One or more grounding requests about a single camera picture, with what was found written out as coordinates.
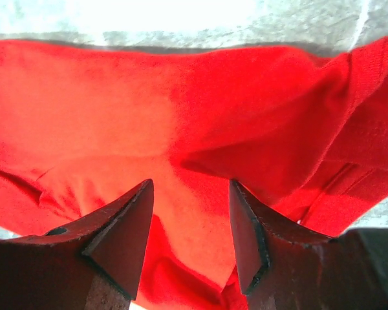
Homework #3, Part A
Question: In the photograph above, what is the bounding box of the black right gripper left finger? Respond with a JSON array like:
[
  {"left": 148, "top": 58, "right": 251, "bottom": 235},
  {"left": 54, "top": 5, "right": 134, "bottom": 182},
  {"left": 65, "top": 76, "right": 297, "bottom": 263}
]
[{"left": 0, "top": 179, "right": 154, "bottom": 309}]

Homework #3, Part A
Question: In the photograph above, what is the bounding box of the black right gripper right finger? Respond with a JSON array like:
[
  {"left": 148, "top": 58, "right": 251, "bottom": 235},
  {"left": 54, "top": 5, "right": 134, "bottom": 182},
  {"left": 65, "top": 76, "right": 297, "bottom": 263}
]
[{"left": 229, "top": 180, "right": 388, "bottom": 309}]

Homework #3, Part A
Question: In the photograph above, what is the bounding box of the bright red t shirt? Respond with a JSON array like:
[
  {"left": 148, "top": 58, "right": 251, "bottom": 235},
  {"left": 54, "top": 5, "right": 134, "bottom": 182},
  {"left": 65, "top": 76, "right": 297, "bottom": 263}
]
[{"left": 0, "top": 37, "right": 388, "bottom": 309}]

